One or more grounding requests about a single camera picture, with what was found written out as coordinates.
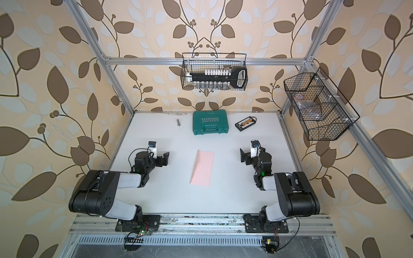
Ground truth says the black wire basket right wall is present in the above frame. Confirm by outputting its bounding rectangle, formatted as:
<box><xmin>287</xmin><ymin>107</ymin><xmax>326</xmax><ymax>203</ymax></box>
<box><xmin>284</xmin><ymin>68</ymin><xmax>360</xmax><ymax>141</ymax></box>

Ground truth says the black wire basket back wall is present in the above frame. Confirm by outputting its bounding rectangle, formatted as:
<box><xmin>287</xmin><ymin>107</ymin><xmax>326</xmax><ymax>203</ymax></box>
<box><xmin>180</xmin><ymin>52</ymin><xmax>248</xmax><ymax>90</ymax></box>

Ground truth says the green plastic tool case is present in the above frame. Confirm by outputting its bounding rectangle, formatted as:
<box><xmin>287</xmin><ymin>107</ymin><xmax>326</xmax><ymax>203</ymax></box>
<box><xmin>193</xmin><ymin>110</ymin><xmax>229</xmax><ymax>135</ymax></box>

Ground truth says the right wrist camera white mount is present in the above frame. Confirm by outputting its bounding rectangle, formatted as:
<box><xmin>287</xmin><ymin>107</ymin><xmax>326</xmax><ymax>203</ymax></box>
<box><xmin>250</xmin><ymin>140</ymin><xmax>260</xmax><ymax>158</ymax></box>

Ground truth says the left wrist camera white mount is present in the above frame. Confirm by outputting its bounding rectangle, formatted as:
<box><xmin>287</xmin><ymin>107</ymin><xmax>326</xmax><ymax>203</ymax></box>
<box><xmin>148</xmin><ymin>141</ymin><xmax>157</xmax><ymax>159</ymax></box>

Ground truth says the plastic bag in basket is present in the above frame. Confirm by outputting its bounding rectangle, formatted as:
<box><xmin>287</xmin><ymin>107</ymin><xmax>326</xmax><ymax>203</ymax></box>
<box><xmin>293</xmin><ymin>93</ymin><xmax>322</xmax><ymax>120</ymax></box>

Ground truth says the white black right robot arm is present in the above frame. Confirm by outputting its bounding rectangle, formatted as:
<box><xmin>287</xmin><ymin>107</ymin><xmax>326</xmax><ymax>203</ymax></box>
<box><xmin>240</xmin><ymin>145</ymin><xmax>321</xmax><ymax>227</ymax></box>

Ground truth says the black wire basket wall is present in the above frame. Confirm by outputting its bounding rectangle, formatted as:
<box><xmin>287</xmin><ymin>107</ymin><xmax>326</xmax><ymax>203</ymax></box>
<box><xmin>180</xmin><ymin>52</ymin><xmax>248</xmax><ymax>90</ymax></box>
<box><xmin>284</xmin><ymin>68</ymin><xmax>360</xmax><ymax>141</ymax></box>

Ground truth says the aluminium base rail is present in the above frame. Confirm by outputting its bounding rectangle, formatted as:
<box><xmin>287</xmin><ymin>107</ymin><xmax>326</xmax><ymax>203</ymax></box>
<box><xmin>68</xmin><ymin>213</ymin><xmax>337</xmax><ymax>247</ymax></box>

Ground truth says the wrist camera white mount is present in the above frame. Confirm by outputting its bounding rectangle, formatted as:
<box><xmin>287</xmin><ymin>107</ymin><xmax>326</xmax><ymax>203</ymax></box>
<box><xmin>250</xmin><ymin>140</ymin><xmax>260</xmax><ymax>158</ymax></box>
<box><xmin>148</xmin><ymin>141</ymin><xmax>157</xmax><ymax>159</ymax></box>

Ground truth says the black socket set holder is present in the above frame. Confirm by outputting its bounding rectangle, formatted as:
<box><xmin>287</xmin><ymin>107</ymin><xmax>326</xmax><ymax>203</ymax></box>
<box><xmin>181</xmin><ymin>67</ymin><xmax>248</xmax><ymax>90</ymax></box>

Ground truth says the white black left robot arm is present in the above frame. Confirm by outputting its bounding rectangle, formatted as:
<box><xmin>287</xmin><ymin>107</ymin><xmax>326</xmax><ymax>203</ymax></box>
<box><xmin>68</xmin><ymin>151</ymin><xmax>170</xmax><ymax>223</ymax></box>

